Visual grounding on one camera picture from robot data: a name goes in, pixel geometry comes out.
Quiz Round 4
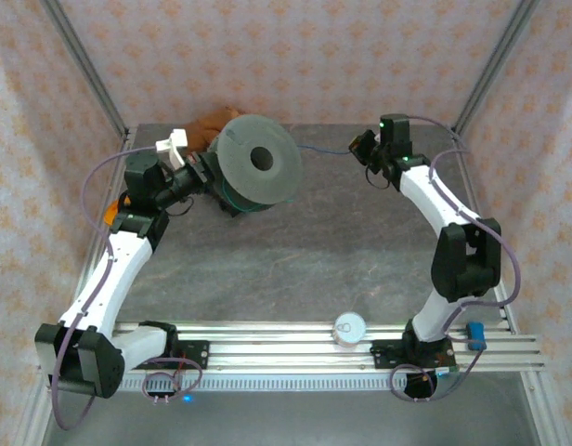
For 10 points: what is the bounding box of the gripper thin black wire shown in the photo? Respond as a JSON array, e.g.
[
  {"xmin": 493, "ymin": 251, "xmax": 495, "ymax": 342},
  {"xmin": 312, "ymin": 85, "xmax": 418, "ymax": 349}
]
[
  {"xmin": 163, "ymin": 196, "xmax": 195, "ymax": 218},
  {"xmin": 365, "ymin": 164, "xmax": 390, "ymax": 190}
]

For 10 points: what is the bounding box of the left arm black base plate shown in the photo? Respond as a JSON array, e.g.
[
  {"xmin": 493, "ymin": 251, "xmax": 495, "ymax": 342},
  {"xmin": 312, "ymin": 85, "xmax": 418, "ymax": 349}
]
[{"xmin": 125, "ymin": 338, "xmax": 211, "ymax": 372}]

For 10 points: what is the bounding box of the left gripper thin black wire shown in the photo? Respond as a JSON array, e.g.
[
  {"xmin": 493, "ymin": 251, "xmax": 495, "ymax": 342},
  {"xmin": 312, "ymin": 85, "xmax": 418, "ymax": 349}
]
[{"xmin": 163, "ymin": 196, "xmax": 195, "ymax": 218}]

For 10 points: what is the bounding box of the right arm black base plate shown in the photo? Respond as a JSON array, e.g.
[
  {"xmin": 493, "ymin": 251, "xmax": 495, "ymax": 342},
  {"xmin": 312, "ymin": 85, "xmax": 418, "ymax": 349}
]
[{"xmin": 370, "ymin": 338, "xmax": 457, "ymax": 372}]

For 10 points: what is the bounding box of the aluminium side rail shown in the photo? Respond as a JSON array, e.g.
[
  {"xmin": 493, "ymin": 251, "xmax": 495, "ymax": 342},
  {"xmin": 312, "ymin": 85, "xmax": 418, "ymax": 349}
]
[
  {"xmin": 449, "ymin": 128, "xmax": 520, "ymax": 335},
  {"xmin": 61, "ymin": 126, "xmax": 139, "ymax": 336}
]

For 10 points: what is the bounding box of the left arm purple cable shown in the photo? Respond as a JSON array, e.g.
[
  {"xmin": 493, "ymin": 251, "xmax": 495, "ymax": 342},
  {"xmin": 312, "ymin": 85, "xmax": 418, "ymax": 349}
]
[{"xmin": 50, "ymin": 140, "xmax": 205, "ymax": 432}]

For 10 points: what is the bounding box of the brown plush toy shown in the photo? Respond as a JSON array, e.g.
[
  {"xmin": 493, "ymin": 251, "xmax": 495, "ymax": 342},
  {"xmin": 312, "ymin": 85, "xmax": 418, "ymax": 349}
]
[{"xmin": 180, "ymin": 106, "xmax": 244, "ymax": 155}]

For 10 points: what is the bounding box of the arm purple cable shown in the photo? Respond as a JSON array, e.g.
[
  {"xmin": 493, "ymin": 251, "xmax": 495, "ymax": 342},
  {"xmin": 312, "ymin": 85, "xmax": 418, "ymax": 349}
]
[
  {"xmin": 50, "ymin": 140, "xmax": 205, "ymax": 432},
  {"xmin": 388, "ymin": 114, "xmax": 523, "ymax": 404}
]

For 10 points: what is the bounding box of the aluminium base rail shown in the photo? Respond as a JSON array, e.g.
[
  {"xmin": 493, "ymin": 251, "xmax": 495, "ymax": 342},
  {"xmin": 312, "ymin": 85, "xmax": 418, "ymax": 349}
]
[{"xmin": 36, "ymin": 319, "xmax": 547, "ymax": 374}]

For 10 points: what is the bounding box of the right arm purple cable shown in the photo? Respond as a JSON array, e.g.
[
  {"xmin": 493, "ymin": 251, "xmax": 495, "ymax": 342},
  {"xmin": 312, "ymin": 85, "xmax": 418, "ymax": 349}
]
[{"xmin": 388, "ymin": 114, "xmax": 523, "ymax": 404}]

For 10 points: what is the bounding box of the black two-compartment box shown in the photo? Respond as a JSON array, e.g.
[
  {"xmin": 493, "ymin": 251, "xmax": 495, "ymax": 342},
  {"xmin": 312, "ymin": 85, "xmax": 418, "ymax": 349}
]
[{"xmin": 213, "ymin": 191, "xmax": 251, "ymax": 220}]

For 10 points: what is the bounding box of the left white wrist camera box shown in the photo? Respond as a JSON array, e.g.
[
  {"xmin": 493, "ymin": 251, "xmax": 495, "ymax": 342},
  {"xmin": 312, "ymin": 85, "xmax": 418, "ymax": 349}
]
[{"xmin": 155, "ymin": 128, "xmax": 190, "ymax": 170}]

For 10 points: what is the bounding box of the right gripper thin black wire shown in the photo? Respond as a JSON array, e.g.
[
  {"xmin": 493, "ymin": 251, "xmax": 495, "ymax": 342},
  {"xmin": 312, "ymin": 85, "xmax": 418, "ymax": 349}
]
[{"xmin": 365, "ymin": 164, "xmax": 390, "ymax": 190}]

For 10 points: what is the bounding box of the aluminium corner post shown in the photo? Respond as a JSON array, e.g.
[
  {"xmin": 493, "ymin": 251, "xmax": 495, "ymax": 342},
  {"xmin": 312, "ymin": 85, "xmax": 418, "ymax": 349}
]
[
  {"xmin": 449, "ymin": 0, "xmax": 541, "ymax": 139},
  {"xmin": 38, "ymin": 0, "xmax": 132, "ymax": 140}
]

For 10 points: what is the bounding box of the white round cap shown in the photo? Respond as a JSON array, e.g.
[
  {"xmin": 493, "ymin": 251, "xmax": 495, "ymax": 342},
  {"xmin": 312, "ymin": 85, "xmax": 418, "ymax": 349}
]
[{"xmin": 332, "ymin": 310, "xmax": 368, "ymax": 349}]

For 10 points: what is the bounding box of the blue cable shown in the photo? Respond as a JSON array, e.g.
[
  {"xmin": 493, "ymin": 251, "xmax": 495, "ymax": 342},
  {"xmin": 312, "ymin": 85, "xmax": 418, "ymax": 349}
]
[{"xmin": 293, "ymin": 144, "xmax": 356, "ymax": 155}]

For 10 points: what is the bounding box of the slotted grey cable duct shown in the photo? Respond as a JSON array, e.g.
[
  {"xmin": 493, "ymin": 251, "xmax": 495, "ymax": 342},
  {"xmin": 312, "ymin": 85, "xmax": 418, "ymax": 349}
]
[{"xmin": 57, "ymin": 373, "xmax": 529, "ymax": 392}]

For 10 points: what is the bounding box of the blue clamp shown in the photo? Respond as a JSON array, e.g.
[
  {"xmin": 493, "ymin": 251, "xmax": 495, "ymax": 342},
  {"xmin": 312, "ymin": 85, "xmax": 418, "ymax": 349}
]
[{"xmin": 466, "ymin": 321, "xmax": 488, "ymax": 352}]

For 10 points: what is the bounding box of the grey cable spool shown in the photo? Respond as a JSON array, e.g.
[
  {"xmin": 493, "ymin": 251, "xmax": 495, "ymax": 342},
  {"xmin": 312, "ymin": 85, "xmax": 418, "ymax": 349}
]
[{"xmin": 206, "ymin": 113, "xmax": 304, "ymax": 218}]

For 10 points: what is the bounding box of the orange-lidded white container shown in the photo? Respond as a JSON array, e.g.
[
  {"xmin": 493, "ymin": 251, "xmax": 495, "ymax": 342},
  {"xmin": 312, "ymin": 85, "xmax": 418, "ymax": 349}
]
[{"xmin": 103, "ymin": 198, "xmax": 130, "ymax": 230}]

